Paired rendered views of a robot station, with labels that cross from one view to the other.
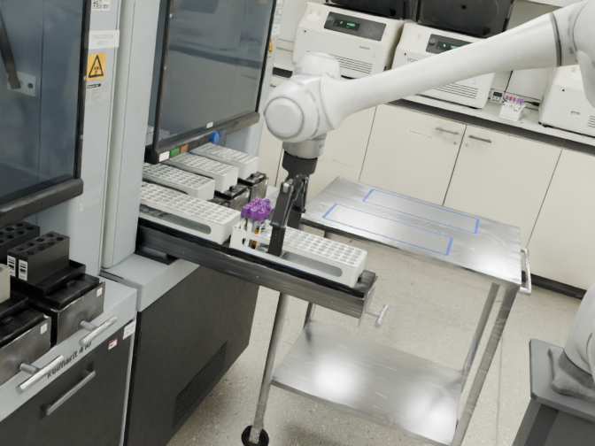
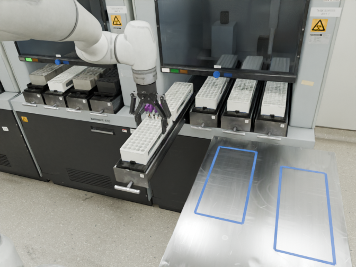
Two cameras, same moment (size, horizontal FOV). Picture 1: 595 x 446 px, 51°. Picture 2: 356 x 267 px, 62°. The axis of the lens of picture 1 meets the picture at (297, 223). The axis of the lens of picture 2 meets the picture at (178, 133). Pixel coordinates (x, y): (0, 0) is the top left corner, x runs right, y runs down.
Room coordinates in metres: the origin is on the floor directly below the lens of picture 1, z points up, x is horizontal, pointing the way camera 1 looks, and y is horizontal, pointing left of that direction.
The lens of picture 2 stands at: (1.52, -0.99, 1.50)
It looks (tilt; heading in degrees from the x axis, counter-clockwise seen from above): 34 degrees down; 97
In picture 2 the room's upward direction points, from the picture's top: 4 degrees counter-clockwise
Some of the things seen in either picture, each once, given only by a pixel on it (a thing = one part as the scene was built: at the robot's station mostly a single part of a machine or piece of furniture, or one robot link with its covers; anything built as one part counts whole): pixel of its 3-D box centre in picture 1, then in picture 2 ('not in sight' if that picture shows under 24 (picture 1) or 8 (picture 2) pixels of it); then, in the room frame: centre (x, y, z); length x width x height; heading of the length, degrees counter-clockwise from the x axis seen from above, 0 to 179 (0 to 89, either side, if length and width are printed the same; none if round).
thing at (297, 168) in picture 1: (297, 173); (147, 91); (1.29, 0.02, 1.01); 0.08 x 0.07 x 0.09; 165
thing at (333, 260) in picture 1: (297, 251); (148, 136); (1.29, -0.01, 0.83); 0.30 x 0.10 x 0.06; 75
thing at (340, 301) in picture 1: (239, 255); (162, 129); (1.32, 0.12, 0.78); 0.73 x 0.14 x 0.09; 75
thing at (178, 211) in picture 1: (175, 212); (175, 100); (1.37, 0.29, 0.83); 0.30 x 0.10 x 0.06; 75
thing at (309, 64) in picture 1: (312, 91); (137, 44); (1.28, 0.02, 1.20); 0.13 x 0.11 x 0.16; 170
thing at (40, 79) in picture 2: not in sight; (38, 79); (0.55, 0.55, 0.85); 0.12 x 0.02 x 0.06; 166
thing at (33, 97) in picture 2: not in sight; (67, 75); (0.61, 0.78, 0.78); 0.73 x 0.14 x 0.09; 75
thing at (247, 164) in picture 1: (208, 157); (275, 97); (1.85, 0.31, 0.83); 0.30 x 0.10 x 0.06; 75
